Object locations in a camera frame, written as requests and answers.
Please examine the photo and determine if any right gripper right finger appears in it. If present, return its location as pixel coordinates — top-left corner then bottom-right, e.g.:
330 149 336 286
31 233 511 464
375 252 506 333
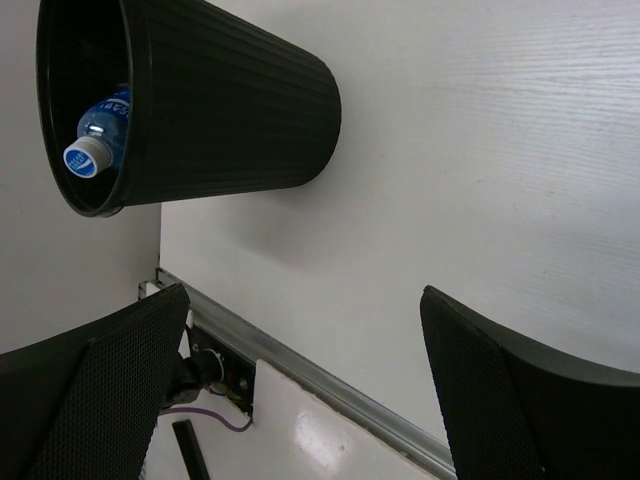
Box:
420 286 639 479

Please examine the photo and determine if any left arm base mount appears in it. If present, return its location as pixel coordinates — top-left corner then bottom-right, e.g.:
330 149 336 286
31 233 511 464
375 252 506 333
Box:
164 310 256 416

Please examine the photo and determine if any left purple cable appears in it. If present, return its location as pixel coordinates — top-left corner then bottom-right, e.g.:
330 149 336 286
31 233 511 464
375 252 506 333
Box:
159 407 254 432

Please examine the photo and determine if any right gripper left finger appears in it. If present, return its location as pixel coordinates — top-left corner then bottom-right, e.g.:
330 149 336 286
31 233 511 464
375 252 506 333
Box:
1 284 189 479

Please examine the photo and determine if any black plastic bin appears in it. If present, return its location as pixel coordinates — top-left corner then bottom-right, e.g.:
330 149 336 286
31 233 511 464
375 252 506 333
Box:
35 0 344 220

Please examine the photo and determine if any blue label water bottle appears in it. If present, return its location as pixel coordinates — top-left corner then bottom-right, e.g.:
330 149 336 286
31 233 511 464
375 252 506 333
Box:
63 85 131 179

